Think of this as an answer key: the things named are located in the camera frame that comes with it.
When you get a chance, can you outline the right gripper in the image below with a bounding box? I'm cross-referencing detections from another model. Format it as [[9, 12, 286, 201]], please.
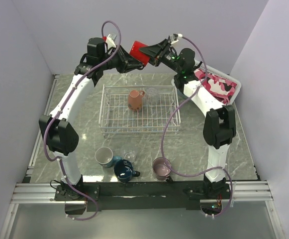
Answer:
[[137, 39, 181, 74]]

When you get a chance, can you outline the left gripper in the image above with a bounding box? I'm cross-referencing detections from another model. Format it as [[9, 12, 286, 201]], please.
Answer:
[[99, 44, 142, 74]]

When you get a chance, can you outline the red mug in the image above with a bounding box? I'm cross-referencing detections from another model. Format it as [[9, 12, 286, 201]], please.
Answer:
[[129, 41, 150, 67]]

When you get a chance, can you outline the salmon pink mug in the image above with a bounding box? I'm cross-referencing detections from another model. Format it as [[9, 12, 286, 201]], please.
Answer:
[[128, 90, 145, 111]]

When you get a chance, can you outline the clear plastic cup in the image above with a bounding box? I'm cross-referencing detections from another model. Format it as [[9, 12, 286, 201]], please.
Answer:
[[146, 88, 159, 106]]

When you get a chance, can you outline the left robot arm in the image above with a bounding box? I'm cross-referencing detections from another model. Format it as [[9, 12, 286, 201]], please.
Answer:
[[39, 36, 149, 200]]

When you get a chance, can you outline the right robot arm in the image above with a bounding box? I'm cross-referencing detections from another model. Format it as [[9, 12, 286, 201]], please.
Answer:
[[136, 39, 236, 199]]

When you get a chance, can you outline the white plastic basket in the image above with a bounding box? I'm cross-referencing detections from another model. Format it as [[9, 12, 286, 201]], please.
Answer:
[[171, 59, 242, 105]]

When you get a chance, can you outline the pink camouflage cloth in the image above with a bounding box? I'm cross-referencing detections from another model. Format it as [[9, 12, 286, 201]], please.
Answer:
[[193, 69, 237, 104]]

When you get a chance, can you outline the small clear glass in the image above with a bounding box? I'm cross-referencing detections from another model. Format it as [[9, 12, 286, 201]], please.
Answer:
[[123, 150, 137, 163]]

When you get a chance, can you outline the light blue mug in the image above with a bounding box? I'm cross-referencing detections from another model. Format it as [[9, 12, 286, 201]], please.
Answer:
[[95, 147, 122, 168]]

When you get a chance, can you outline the dark blue mug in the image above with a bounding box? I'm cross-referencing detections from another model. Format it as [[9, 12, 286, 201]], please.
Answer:
[[114, 159, 140, 183]]

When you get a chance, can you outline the mauve purple mug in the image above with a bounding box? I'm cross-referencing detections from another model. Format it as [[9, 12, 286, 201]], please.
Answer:
[[152, 157, 173, 183]]

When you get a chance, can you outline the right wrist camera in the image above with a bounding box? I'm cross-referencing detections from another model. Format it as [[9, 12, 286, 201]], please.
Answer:
[[168, 33, 183, 45]]

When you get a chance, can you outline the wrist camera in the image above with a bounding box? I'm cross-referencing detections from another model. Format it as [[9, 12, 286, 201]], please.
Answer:
[[168, 33, 183, 45], [102, 33, 117, 49]]

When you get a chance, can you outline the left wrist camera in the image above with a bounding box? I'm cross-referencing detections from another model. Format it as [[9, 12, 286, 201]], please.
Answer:
[[102, 33, 117, 49]]

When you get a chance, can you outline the white wire dish rack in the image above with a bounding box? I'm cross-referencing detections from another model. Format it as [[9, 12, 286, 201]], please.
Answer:
[[98, 85, 181, 135]]

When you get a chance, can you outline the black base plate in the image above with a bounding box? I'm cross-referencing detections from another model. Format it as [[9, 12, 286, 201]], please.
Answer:
[[54, 181, 230, 215]]

